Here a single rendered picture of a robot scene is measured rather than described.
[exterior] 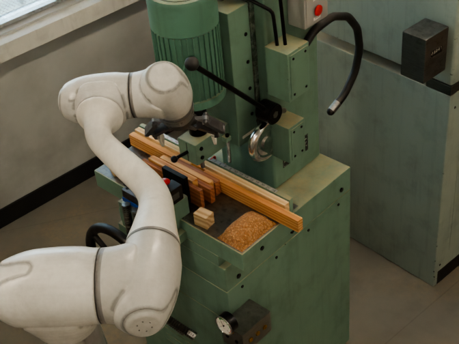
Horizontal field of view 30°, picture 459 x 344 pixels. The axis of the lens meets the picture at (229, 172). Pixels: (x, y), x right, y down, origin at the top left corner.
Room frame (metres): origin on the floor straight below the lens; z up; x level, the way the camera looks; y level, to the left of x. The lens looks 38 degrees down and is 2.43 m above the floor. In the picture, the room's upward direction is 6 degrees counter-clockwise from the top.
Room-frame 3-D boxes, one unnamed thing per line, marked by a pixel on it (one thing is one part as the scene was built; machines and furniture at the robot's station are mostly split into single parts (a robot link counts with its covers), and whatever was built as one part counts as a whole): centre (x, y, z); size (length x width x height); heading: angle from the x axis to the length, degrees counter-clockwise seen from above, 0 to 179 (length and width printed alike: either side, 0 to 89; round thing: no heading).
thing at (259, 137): (1.95, -0.11, 1.02); 0.12 x 0.03 x 0.12; 134
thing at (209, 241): (1.88, 0.16, 0.87); 0.61 x 0.30 x 0.06; 44
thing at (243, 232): (1.72, -0.03, 0.92); 0.14 x 0.09 x 0.04; 134
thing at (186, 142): (1.97, 0.06, 1.03); 0.14 x 0.07 x 0.09; 134
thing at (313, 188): (2.04, -0.01, 0.76); 0.57 x 0.45 x 0.09; 134
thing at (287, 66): (1.99, -0.19, 1.22); 0.09 x 0.08 x 0.15; 134
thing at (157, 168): (1.92, 0.16, 0.93); 0.24 x 0.01 x 0.06; 44
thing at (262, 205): (1.94, 0.06, 0.92); 0.67 x 0.02 x 0.04; 44
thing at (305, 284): (2.04, -0.01, 0.35); 0.58 x 0.45 x 0.71; 134
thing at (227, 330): (1.62, 0.05, 0.65); 0.06 x 0.04 x 0.08; 44
